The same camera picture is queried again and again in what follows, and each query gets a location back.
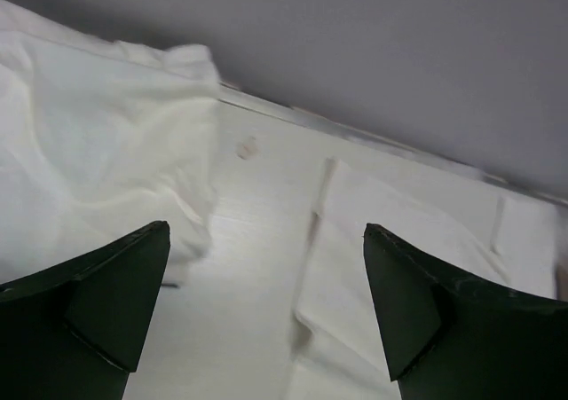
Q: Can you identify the white Coca-Cola print t-shirt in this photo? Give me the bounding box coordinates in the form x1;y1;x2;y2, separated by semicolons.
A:
1;1;220;286

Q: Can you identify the folded white t-shirt stack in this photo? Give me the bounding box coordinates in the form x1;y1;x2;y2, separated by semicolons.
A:
284;160;567;399

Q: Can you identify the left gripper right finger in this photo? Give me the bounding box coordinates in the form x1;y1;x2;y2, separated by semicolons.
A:
364;224;567;399

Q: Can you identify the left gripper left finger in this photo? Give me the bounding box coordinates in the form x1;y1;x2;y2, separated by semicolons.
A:
1;221;170;400

